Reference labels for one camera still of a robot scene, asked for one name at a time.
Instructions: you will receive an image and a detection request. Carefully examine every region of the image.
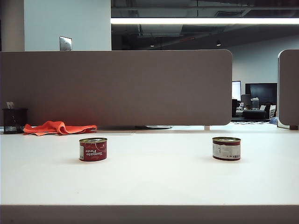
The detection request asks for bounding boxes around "metal wall switch plate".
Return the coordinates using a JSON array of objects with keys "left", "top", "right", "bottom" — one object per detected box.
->
[{"left": 59, "top": 35, "right": 73, "bottom": 51}]

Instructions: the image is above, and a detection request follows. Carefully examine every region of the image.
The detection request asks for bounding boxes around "bright computer monitor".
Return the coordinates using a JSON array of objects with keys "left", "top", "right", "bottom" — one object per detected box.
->
[{"left": 232, "top": 80, "right": 242, "bottom": 102}]

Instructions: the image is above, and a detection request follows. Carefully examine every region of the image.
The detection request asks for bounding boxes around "black mesh pen holder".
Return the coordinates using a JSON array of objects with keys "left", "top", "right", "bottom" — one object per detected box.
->
[{"left": 2, "top": 108, "right": 29, "bottom": 134}]

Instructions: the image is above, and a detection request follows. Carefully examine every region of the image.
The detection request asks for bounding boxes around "red tomato paste can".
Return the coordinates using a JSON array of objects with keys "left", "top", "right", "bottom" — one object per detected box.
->
[
  {"left": 212, "top": 136, "right": 242, "bottom": 161},
  {"left": 78, "top": 137, "right": 108, "bottom": 162}
]

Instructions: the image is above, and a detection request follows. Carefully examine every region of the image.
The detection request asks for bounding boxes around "small grey-brown desk divider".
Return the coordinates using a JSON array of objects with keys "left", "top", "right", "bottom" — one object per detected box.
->
[{"left": 277, "top": 49, "right": 299, "bottom": 130}]

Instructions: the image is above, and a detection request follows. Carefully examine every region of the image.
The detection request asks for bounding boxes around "large black screen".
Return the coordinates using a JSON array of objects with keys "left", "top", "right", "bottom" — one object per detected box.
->
[{"left": 244, "top": 83, "right": 278, "bottom": 104}]

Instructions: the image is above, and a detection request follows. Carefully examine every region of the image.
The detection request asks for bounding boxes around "large grey-brown desk divider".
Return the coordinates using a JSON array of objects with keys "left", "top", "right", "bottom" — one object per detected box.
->
[{"left": 0, "top": 49, "right": 234, "bottom": 126}]

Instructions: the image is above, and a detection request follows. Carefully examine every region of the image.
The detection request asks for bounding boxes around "black white checkered mat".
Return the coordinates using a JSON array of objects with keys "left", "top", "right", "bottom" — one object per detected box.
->
[{"left": 231, "top": 119, "right": 273, "bottom": 124}]

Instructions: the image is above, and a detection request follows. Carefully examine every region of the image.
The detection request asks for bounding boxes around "white wire rack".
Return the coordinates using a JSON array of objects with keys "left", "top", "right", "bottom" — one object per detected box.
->
[{"left": 250, "top": 98, "right": 261, "bottom": 111}]

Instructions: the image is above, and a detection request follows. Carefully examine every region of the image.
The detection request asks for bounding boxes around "long ceiling light strip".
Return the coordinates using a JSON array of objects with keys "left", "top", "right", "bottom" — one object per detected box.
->
[{"left": 110, "top": 17, "right": 299, "bottom": 25}]

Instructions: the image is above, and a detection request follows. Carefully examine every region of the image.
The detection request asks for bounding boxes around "orange cloth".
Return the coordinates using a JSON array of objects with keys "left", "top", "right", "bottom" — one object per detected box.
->
[{"left": 22, "top": 120, "right": 98, "bottom": 136}]

